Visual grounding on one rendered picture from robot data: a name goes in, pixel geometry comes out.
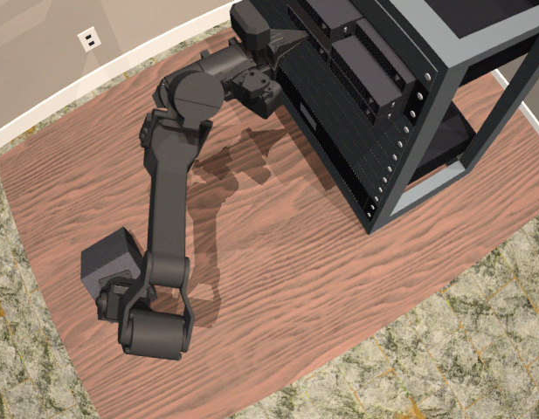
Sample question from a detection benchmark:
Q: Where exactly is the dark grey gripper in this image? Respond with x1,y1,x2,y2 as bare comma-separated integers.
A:
196,0,308,85

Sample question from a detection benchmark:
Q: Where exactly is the black server rack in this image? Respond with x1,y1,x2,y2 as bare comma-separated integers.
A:
249,0,539,235

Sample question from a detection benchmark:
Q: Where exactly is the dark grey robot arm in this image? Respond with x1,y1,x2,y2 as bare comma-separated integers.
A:
95,58,283,361

